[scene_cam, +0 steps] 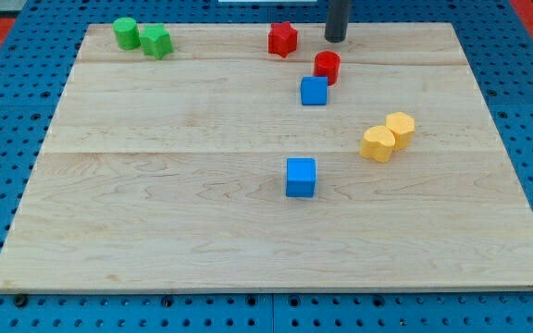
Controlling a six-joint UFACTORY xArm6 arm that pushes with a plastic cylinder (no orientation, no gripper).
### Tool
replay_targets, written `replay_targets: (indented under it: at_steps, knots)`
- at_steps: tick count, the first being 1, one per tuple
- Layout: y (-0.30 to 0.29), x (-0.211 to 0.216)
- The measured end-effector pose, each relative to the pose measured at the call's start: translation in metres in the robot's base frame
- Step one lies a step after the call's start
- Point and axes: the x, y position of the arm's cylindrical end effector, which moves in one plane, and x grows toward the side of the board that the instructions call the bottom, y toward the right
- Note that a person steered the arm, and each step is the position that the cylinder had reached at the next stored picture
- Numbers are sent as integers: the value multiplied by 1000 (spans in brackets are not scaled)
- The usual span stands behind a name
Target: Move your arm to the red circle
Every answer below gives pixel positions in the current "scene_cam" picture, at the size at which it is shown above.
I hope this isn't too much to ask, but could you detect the lower blue cube block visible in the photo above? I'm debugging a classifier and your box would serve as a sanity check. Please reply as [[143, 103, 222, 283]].
[[286, 157, 316, 198]]

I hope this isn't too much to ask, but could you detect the blue cube block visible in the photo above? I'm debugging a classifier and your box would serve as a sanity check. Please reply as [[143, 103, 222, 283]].
[[300, 76, 328, 105], [286, 157, 316, 198]]

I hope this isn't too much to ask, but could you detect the upper blue cube block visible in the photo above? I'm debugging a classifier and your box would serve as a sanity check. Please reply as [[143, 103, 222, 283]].
[[300, 76, 328, 105]]

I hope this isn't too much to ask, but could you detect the light wooden board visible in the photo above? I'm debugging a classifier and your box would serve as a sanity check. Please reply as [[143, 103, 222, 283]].
[[0, 23, 533, 294]]

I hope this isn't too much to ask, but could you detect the yellow heart block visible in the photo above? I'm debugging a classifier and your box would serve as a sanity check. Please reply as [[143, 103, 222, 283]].
[[359, 125, 395, 163]]

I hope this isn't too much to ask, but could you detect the red cylinder block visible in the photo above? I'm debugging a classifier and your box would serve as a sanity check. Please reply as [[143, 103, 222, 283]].
[[313, 50, 341, 86]]

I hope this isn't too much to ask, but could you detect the red star block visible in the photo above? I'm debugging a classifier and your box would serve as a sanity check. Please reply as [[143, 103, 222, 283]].
[[267, 21, 298, 57]]

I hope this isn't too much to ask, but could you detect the yellow hexagon block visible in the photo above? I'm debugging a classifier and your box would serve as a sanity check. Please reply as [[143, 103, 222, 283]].
[[385, 112, 415, 151]]

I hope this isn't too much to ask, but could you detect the green star block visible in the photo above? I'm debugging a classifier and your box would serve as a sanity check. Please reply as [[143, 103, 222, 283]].
[[139, 23, 173, 59]]

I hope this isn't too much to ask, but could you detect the green cylinder block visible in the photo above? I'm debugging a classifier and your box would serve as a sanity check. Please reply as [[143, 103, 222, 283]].
[[112, 17, 141, 50]]

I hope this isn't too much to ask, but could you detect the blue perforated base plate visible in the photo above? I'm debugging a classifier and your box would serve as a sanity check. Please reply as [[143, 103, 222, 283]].
[[0, 1, 533, 332]]

